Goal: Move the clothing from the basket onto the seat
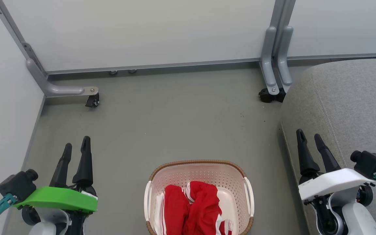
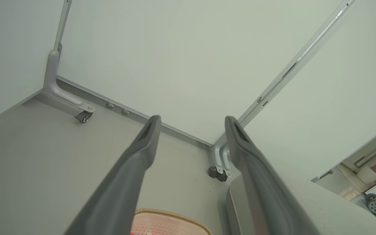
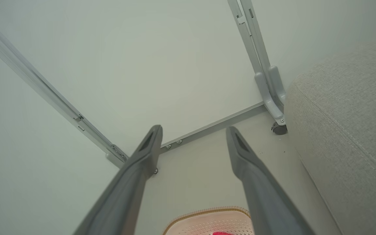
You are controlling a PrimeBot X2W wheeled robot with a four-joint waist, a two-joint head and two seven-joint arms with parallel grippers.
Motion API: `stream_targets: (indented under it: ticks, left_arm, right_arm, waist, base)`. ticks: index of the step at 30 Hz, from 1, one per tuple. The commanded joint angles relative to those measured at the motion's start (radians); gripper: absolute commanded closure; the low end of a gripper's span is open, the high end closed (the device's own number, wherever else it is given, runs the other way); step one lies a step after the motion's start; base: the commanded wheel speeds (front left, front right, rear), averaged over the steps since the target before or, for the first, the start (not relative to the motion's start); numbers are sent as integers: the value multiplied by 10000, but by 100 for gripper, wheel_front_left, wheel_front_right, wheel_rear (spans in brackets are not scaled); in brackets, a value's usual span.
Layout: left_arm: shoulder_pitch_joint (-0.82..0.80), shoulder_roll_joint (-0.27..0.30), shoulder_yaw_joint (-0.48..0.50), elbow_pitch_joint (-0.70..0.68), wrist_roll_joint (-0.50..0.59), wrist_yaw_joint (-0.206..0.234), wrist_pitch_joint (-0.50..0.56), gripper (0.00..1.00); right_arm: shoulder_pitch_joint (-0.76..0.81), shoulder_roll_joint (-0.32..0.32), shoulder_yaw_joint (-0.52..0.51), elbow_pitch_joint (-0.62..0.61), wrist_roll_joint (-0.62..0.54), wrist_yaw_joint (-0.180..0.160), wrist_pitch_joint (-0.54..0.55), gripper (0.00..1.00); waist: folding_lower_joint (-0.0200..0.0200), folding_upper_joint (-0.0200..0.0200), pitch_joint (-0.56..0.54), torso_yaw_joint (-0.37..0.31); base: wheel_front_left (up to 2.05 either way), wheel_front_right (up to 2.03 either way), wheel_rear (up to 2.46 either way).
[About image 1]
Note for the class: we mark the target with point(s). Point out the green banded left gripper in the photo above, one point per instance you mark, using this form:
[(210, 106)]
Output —
[(60, 198)]

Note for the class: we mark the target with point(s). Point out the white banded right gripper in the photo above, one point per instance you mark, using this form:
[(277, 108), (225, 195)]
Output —
[(331, 182)]

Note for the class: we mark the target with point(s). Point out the red jersey with striped trim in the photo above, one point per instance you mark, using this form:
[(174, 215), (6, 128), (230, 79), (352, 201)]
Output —
[(173, 209)]

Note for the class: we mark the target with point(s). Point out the red shorts with white band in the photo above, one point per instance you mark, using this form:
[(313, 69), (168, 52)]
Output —
[(204, 205)]

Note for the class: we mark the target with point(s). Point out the grey fabric sofa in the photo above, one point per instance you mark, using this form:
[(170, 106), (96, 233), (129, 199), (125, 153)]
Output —
[(354, 104)]

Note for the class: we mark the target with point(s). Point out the small black caster wheel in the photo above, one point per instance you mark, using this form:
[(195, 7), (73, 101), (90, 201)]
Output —
[(93, 100)]

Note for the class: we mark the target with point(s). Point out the black double caster wheel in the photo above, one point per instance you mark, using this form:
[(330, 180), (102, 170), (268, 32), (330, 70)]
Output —
[(268, 96)]

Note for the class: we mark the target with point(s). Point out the grey partition leg with screw plate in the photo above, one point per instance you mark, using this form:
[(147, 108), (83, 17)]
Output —
[(51, 86)]

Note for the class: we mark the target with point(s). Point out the white perforated laundry basket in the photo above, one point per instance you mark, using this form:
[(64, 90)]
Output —
[(230, 182)]

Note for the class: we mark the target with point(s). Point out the grey curved partition support leg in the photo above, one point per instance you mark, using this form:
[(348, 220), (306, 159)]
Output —
[(285, 58), (269, 62)]

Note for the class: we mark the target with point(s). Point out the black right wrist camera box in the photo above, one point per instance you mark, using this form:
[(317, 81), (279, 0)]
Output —
[(370, 164)]

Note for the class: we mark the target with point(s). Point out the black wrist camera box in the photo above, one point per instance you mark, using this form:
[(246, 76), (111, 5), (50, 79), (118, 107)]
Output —
[(16, 185), (370, 164)]

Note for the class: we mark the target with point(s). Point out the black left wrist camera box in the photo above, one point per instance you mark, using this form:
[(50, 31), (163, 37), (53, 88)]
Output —
[(16, 185)]

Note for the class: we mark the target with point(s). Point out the grey partition bottom rail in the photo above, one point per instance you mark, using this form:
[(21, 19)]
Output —
[(148, 66)]

